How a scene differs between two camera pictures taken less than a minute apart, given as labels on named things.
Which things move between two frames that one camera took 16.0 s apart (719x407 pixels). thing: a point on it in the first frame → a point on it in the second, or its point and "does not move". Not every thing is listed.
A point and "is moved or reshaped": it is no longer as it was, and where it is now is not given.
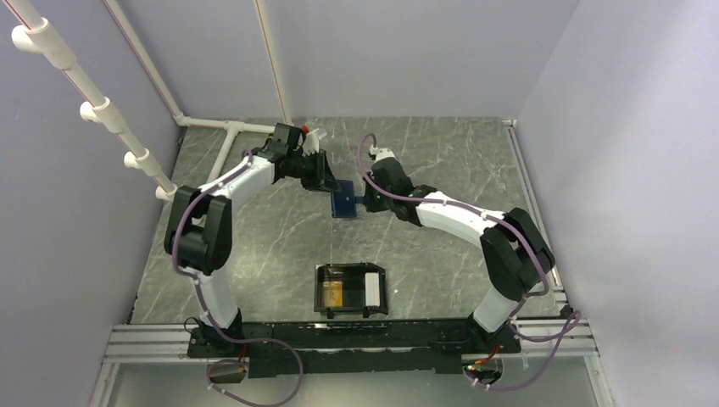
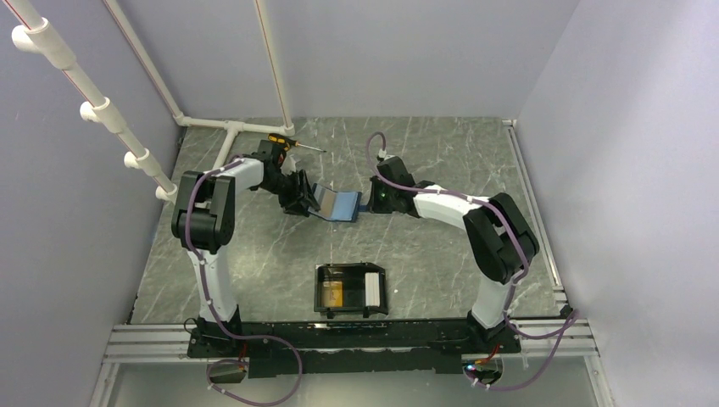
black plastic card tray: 353,275 does not move
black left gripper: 323,179 → 302,193
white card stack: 372,289 does not move
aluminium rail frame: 570,335 does not move
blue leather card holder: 344,203 is moved or reshaped
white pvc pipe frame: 40,35 does not move
